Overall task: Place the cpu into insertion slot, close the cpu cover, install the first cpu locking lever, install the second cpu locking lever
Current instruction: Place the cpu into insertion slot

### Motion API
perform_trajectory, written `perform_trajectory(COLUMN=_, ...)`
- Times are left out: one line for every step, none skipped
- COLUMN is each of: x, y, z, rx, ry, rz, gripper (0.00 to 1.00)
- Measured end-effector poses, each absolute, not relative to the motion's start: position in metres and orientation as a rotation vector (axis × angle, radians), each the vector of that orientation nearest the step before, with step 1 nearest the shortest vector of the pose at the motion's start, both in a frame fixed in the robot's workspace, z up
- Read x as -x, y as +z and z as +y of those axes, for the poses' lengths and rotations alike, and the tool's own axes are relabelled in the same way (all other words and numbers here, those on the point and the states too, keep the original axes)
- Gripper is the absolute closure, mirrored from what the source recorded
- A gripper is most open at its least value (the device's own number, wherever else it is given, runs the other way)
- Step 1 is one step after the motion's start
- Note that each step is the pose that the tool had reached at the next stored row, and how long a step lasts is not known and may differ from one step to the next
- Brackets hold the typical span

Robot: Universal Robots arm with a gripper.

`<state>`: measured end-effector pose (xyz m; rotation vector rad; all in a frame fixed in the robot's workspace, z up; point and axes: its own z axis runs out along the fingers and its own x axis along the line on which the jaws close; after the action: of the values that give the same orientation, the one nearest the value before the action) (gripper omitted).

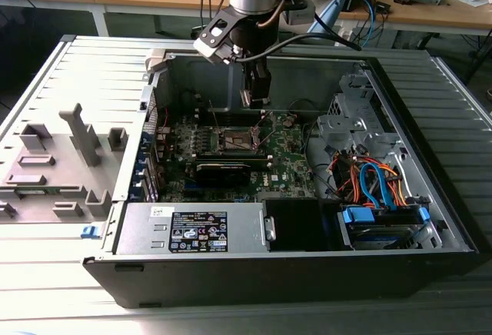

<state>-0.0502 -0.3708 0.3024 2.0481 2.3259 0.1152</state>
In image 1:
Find CPU socket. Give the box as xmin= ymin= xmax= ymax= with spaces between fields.
xmin=218 ymin=125 xmax=267 ymax=152

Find grey metal drive cage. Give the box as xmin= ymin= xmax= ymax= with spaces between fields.
xmin=315 ymin=73 xmax=401 ymax=159

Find orange SATA cable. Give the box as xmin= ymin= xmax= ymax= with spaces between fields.
xmin=378 ymin=160 xmax=409 ymax=207

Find red orange power wires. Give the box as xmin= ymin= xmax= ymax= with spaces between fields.
xmin=328 ymin=152 xmax=364 ymax=197

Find thin black wire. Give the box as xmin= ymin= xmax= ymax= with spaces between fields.
xmin=286 ymin=98 xmax=323 ymax=117

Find black graphics card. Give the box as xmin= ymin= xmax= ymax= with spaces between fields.
xmin=194 ymin=161 xmax=251 ymax=189

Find blue SATA cable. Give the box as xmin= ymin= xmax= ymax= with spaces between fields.
xmin=359 ymin=161 xmax=397 ymax=210

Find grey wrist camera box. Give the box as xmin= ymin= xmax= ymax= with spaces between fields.
xmin=281 ymin=0 xmax=317 ymax=26

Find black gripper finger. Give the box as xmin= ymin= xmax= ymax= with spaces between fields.
xmin=247 ymin=61 xmax=273 ymax=110

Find silver hard disk drive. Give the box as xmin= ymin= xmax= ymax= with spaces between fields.
xmin=347 ymin=224 xmax=420 ymax=251

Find grey power supply unit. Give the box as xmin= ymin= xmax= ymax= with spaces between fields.
xmin=113 ymin=201 xmax=270 ymax=256

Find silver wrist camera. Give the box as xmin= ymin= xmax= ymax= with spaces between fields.
xmin=192 ymin=7 xmax=242 ymax=65

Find black camera cable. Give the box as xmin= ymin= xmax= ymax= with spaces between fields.
xmin=230 ymin=33 xmax=363 ymax=63

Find blue disk carrier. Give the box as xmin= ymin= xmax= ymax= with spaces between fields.
xmin=337 ymin=204 xmax=431 ymax=250

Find green RAM stick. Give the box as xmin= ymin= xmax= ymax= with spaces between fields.
xmin=194 ymin=151 xmax=269 ymax=171
xmin=17 ymin=185 xmax=51 ymax=197

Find black grey PC case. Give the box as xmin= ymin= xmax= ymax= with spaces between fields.
xmin=82 ymin=48 xmax=481 ymax=309

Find grey parts rack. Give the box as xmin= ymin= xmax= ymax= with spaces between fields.
xmin=0 ymin=102 xmax=130 ymax=225

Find green motherboard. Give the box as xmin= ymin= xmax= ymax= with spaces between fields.
xmin=155 ymin=111 xmax=321 ymax=204

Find metal socket cover frame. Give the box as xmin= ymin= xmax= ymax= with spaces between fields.
xmin=253 ymin=111 xmax=278 ymax=148

